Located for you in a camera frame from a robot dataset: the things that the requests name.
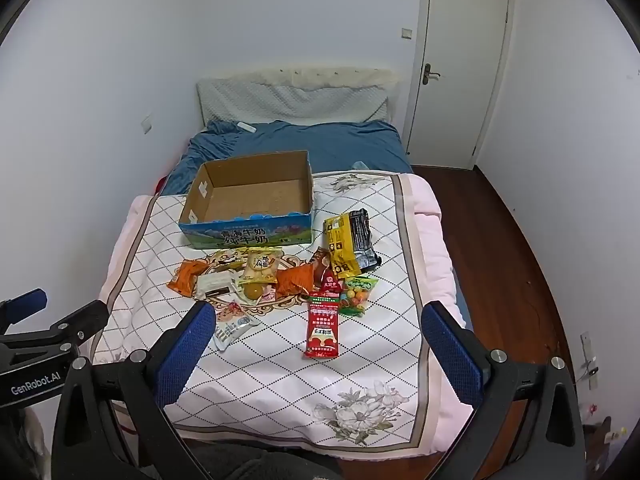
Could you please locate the panda print snack packet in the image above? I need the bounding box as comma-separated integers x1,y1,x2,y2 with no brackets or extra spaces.
207,248,251,273

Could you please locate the long red sachet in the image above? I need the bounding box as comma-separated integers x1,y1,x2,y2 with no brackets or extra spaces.
303,291,342,359

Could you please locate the white wafer packet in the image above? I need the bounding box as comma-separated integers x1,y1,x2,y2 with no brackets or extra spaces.
194,271,238,303

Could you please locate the large yellow black snack packet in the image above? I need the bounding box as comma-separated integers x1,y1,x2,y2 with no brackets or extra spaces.
322,208,382,279

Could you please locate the green candy packet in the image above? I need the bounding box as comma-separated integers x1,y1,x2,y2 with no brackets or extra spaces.
340,275,378,317

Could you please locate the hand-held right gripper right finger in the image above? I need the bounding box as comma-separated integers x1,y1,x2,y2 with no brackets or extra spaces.
421,301,587,480

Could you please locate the white power strip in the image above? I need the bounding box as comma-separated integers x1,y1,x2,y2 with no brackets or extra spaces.
580,331,599,390

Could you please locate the blue bed sheet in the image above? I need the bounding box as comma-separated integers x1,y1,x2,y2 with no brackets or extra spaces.
159,120,413,196

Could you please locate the white oat crisp packet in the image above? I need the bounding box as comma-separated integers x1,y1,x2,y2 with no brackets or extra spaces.
214,301,262,352

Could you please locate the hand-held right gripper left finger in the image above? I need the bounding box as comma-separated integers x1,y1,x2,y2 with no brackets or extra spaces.
51,301,217,480

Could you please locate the clear egg yolk pastry packet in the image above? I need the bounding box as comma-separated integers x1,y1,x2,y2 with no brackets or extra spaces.
239,281,278,306

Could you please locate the floral diamond pattern quilt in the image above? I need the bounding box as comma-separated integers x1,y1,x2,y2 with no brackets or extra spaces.
90,172,476,456

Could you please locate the white padded headboard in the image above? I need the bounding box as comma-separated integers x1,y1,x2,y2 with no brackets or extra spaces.
196,67,399,126

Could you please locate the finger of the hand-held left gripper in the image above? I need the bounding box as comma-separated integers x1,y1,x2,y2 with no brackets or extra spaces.
0,288,49,334
0,300,110,357

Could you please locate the yellow mini bun packet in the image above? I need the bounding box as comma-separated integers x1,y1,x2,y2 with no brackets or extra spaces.
241,247,284,286

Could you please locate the cardboard box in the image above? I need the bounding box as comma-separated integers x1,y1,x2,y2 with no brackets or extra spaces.
179,150,315,250

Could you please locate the small brown snack packet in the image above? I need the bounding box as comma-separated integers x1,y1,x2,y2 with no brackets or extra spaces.
309,247,331,278

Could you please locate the white door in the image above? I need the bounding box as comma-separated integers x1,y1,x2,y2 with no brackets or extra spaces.
404,0,516,171

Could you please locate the orange snack packet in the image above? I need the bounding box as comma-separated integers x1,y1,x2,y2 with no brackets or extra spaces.
276,262,315,301
166,259,208,297

